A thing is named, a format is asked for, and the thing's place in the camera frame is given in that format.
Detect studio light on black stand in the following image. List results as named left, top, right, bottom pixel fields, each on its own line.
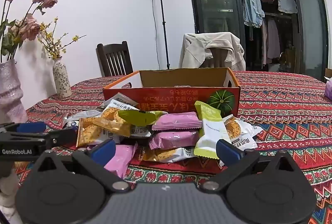
left=145, top=0, right=172, bottom=70

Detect pale pink hanging garments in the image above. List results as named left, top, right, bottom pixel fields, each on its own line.
left=260, top=17, right=281, bottom=65

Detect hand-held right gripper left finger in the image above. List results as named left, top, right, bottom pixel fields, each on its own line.
left=33, top=139, right=131, bottom=193

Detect person's left hand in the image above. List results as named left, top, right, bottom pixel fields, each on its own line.
left=0, top=176, right=19, bottom=208

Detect dark wooden chair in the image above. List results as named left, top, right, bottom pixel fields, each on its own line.
left=96, top=41, right=134, bottom=77

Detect dried pink roses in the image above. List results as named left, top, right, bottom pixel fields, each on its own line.
left=0, top=0, right=58, bottom=63

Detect pink textured vase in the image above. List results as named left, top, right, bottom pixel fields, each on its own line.
left=0, top=58, right=29, bottom=125

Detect pink snack packet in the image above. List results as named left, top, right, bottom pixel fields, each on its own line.
left=148, top=130, right=200, bottom=150
left=104, top=144, right=138, bottom=179
left=152, top=112, right=202, bottom=131

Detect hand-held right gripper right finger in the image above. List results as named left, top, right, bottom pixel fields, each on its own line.
left=202, top=139, right=299, bottom=193

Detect black power cable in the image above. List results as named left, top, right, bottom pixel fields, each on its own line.
left=148, top=0, right=160, bottom=69

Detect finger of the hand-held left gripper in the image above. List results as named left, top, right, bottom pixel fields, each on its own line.
left=44, top=127, right=78, bottom=148
left=0, top=122, right=46, bottom=136

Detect beige jacket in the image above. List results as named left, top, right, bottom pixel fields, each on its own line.
left=179, top=32, right=246, bottom=72

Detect sliding glass door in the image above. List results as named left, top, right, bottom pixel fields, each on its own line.
left=185, top=0, right=330, bottom=75

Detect silver snack packet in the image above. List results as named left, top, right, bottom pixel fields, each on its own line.
left=62, top=110, right=104, bottom=128

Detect floral ceramic vase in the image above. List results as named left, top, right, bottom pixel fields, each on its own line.
left=52, top=56, right=73, bottom=99

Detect orange cardboard box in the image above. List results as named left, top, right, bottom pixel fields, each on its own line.
left=102, top=67, right=241, bottom=118

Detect grey snack packet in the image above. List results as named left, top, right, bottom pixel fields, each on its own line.
left=105, top=92, right=138, bottom=108

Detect wooden chair under jacket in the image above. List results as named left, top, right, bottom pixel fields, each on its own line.
left=202, top=47, right=229, bottom=69

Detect yellow flower branches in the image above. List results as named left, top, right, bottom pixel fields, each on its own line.
left=38, top=17, right=87, bottom=60

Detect purple tissue pack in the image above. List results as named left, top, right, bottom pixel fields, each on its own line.
left=323, top=78, right=332, bottom=102

